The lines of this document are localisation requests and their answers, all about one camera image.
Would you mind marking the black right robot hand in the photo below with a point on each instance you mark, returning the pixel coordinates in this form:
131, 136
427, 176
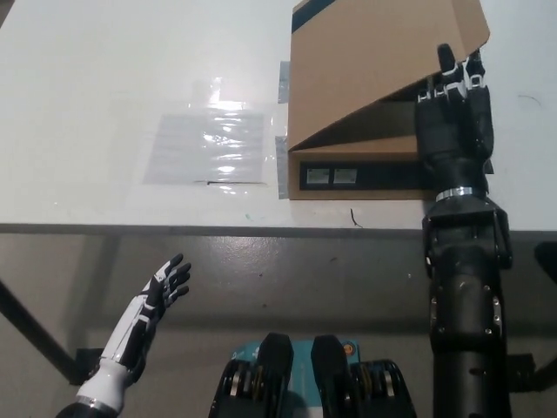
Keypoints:
452, 135

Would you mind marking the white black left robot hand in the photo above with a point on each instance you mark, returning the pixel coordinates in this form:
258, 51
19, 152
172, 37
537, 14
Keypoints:
139, 322

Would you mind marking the brown cardboard storage box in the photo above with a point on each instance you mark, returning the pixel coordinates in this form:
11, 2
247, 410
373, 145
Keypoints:
361, 65

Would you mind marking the black teal robot torso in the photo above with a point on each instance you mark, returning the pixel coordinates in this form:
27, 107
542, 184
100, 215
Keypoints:
304, 379

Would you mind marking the black table leg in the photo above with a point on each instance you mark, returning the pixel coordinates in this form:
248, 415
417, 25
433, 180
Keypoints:
35, 326
547, 371

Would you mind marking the long grey tape strip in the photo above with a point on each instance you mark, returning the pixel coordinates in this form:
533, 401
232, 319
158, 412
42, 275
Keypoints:
282, 170

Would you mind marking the short grey tape strip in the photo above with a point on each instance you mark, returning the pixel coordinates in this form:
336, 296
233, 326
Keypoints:
283, 82

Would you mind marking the clear plastic bag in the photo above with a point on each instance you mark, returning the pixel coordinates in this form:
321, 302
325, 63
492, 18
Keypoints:
204, 148

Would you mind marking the clear plastic film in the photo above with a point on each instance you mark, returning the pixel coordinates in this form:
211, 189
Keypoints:
206, 93

